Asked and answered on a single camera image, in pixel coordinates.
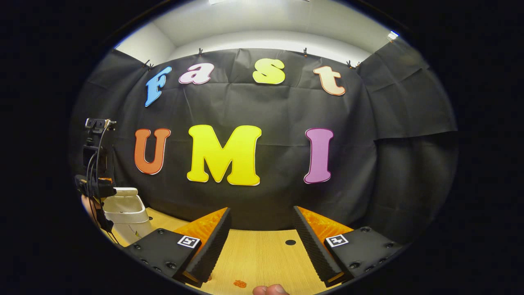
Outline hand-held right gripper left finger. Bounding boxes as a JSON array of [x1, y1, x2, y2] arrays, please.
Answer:
[[124, 207, 232, 288]]

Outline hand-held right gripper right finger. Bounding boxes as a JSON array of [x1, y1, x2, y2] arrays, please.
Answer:
[[292, 206, 411, 288]]

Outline white desktop garbage bin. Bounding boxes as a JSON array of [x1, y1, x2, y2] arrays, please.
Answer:
[[102, 187, 153, 246]]

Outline wooden desktop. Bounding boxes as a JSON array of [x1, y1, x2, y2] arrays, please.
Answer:
[[104, 207, 357, 295]]

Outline black backdrop cloth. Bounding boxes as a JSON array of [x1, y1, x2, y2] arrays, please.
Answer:
[[70, 37, 459, 244]]

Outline ceiling light panel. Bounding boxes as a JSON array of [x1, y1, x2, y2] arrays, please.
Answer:
[[209, 0, 309, 5]]

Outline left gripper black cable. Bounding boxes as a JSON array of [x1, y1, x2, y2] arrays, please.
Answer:
[[85, 121, 121, 246]]

